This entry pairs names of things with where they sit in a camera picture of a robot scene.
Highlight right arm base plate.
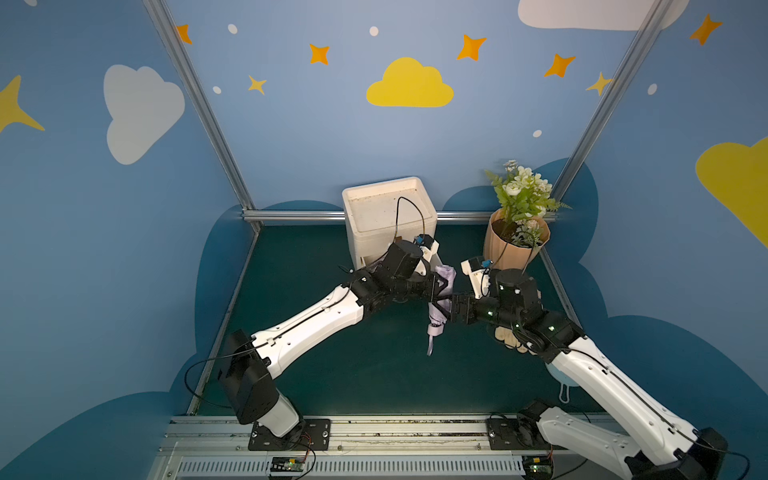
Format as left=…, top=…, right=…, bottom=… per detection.
left=485, top=415, right=563, bottom=451

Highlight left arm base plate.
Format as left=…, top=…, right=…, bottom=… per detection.
left=248, top=418, right=332, bottom=452

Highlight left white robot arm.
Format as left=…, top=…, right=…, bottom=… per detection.
left=217, top=234, right=445, bottom=439

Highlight right circuit board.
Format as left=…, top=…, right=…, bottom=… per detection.
left=522, top=456, right=554, bottom=480

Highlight beige work gloves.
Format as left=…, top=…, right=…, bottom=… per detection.
left=494, top=287, right=545, bottom=356

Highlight aluminium back rail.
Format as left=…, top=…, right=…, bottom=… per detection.
left=242, top=210, right=492, bottom=224

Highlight flower plant in pot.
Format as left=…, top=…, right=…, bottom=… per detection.
left=483, top=160, right=566, bottom=270

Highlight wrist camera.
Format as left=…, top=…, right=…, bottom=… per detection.
left=414, top=234, right=442, bottom=276
left=461, top=256, right=493, bottom=299

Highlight circuit board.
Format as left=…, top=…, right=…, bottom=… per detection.
left=269, top=457, right=306, bottom=477
left=522, top=456, right=554, bottom=480

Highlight left circuit board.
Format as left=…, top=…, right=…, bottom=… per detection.
left=269, top=457, right=306, bottom=477

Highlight white three-drawer cabinet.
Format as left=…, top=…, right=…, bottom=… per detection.
left=342, top=177, right=438, bottom=269

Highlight blue hand brush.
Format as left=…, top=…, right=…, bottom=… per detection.
left=546, top=363, right=580, bottom=404

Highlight aluminium front rail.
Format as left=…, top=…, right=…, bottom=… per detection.
left=146, top=413, right=670, bottom=480

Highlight aluminium rail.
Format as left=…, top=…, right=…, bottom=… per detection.
left=242, top=210, right=492, bottom=224
left=146, top=413, right=670, bottom=480

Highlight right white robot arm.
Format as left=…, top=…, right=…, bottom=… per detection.
left=453, top=259, right=728, bottom=479

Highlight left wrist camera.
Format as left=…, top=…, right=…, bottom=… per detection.
left=414, top=234, right=442, bottom=276

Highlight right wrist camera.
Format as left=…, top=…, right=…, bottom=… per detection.
left=461, top=256, right=493, bottom=299

